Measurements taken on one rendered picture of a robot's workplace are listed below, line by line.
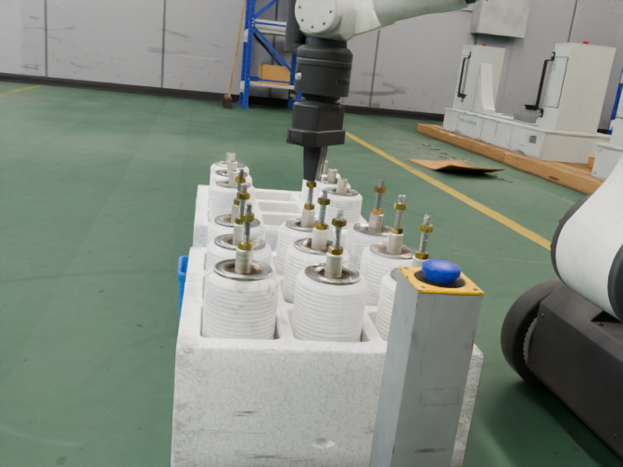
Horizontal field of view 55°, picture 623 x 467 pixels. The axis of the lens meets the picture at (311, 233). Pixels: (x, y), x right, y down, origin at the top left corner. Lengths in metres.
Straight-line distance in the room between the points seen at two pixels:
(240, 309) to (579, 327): 0.52
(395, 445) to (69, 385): 0.55
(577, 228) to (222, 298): 0.44
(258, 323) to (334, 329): 0.10
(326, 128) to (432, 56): 6.61
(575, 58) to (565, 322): 3.20
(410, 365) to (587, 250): 0.27
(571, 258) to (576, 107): 3.38
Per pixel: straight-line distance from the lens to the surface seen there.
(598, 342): 0.96
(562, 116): 4.11
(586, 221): 0.80
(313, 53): 0.94
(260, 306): 0.76
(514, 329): 1.10
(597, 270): 0.76
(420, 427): 0.68
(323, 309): 0.77
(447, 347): 0.64
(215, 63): 7.04
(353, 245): 1.02
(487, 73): 5.36
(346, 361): 0.77
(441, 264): 0.64
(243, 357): 0.75
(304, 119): 0.95
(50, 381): 1.05
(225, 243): 0.88
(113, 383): 1.03
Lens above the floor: 0.52
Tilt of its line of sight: 16 degrees down
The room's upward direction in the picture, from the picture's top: 6 degrees clockwise
